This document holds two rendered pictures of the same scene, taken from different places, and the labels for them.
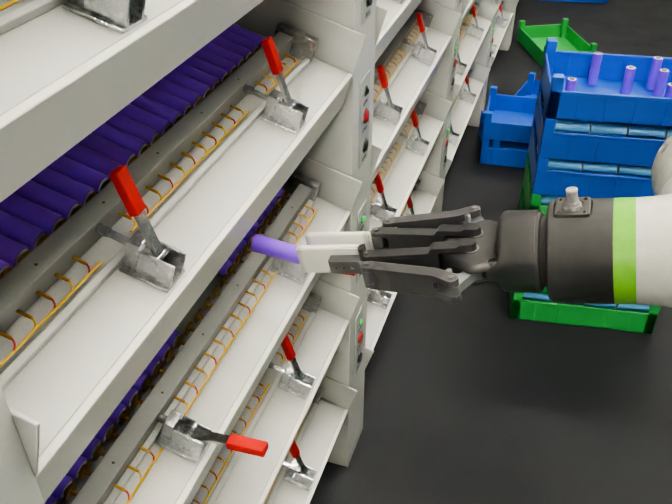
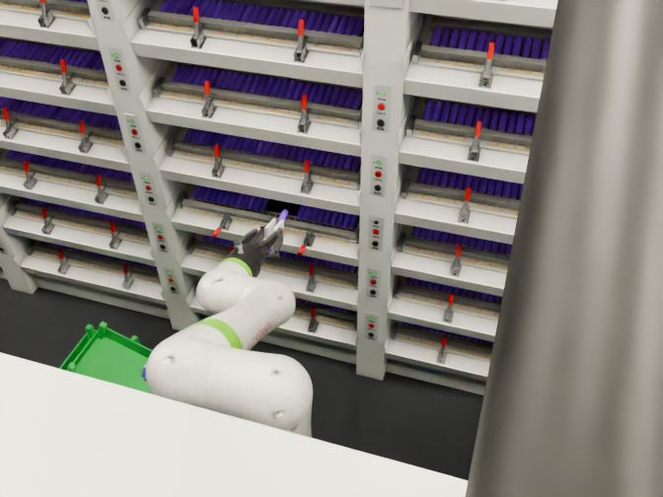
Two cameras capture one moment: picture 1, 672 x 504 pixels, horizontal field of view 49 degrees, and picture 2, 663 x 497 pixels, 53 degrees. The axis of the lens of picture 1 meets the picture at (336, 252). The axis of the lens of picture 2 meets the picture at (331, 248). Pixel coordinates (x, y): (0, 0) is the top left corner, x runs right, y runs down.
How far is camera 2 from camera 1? 177 cm
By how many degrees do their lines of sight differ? 67
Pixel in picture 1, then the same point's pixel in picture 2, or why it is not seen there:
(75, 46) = (192, 112)
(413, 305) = not seen: hidden behind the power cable
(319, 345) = (336, 293)
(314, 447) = (330, 331)
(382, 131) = (438, 268)
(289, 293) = (296, 242)
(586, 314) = not seen: outside the picture
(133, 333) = (196, 174)
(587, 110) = not seen: hidden behind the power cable
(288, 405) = (301, 285)
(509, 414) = (400, 455)
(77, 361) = (186, 167)
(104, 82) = (191, 121)
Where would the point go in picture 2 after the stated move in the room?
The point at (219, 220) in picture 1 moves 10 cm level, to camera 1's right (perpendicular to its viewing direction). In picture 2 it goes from (244, 180) to (241, 203)
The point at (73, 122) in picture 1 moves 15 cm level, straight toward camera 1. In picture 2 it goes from (184, 122) to (127, 134)
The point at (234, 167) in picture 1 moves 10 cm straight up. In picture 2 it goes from (271, 179) to (268, 150)
